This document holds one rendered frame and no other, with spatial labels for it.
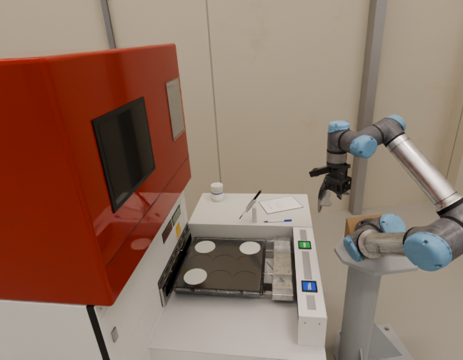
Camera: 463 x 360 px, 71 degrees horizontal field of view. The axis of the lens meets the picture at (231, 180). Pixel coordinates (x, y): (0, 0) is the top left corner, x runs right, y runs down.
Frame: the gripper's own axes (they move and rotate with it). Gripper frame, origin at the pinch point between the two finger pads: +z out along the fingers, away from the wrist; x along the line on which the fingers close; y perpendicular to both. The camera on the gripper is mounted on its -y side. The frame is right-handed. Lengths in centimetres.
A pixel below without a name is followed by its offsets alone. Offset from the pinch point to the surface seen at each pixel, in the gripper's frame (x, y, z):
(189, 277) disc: -51, -32, 27
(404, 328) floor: 74, 14, 118
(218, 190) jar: -7, -67, 13
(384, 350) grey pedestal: 43, 16, 109
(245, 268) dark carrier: -29.9, -20.0, 26.9
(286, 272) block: -19.8, -5.0, 26.2
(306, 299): -29.8, 13.2, 21.3
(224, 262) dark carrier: -34, -29, 27
